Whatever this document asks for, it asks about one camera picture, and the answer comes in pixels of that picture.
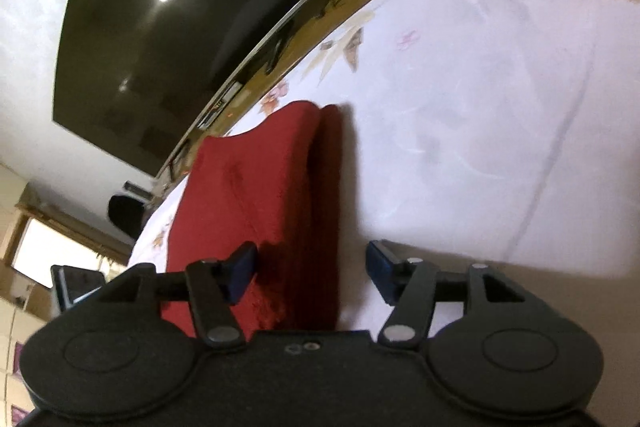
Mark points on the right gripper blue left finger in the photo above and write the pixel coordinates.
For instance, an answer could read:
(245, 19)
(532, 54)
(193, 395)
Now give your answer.
(214, 287)

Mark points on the wooden tv stand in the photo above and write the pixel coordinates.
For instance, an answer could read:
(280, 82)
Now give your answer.
(292, 46)

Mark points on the red knit sweater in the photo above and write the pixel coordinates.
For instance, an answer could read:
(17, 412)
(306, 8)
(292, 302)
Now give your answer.
(277, 186)

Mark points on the silver set-top box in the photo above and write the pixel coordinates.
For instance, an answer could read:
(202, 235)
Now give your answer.
(220, 102)

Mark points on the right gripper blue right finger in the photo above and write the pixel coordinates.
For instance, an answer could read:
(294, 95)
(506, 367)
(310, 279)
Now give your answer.
(409, 288)

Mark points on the white floral bed sheet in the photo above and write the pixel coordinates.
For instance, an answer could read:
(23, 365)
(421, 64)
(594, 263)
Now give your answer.
(503, 132)

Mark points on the black curved television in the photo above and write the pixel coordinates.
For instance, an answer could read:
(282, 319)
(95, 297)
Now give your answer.
(132, 76)

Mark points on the black garment on chair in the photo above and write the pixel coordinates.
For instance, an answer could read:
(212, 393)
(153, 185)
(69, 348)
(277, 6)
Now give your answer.
(128, 214)

